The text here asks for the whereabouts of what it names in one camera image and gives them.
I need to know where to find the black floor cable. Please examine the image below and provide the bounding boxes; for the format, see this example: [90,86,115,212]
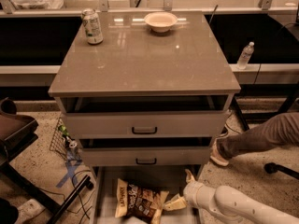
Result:
[36,169,94,224]

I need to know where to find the bottom open drawer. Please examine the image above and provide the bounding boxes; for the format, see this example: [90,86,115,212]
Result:
[90,165,201,224]

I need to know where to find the black metal stand leg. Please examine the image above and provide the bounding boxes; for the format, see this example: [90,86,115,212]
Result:
[0,162,93,224]

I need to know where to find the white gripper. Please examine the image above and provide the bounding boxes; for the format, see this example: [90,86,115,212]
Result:
[164,169,215,211]

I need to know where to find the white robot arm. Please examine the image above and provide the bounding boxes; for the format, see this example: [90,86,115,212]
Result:
[164,169,299,224]

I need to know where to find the clear plastic water bottle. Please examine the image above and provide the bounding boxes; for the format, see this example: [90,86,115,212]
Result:
[236,42,254,70]

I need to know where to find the wire mesh basket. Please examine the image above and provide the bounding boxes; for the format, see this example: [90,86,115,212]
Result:
[50,118,79,161]

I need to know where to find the person leg brown trousers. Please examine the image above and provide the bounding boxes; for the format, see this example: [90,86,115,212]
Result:
[218,112,299,160]

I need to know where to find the brown chip bag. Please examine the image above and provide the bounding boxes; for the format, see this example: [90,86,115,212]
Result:
[115,179,169,224]

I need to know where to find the light sneaker shoe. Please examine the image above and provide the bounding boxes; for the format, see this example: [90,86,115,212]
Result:
[210,139,229,167]

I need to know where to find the grey drawer cabinet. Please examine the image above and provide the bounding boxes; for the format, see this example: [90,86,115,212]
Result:
[48,10,242,224]

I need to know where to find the grey drawer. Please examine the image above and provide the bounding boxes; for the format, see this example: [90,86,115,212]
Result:
[79,137,211,167]
[57,94,232,139]

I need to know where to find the black stacked trays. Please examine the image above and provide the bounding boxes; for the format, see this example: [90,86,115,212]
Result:
[0,98,38,165]

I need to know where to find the top grey drawer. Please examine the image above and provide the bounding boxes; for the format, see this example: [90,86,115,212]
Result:
[57,94,232,139]

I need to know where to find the white paper bowl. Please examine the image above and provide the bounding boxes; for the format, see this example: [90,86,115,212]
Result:
[144,12,178,33]

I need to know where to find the black office chair base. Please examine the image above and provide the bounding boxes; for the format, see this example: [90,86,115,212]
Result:
[263,162,299,180]

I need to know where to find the middle grey drawer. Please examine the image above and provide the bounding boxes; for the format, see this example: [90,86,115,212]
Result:
[79,137,211,167]

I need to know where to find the green white soda can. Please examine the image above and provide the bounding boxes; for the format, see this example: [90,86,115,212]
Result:
[81,8,104,45]

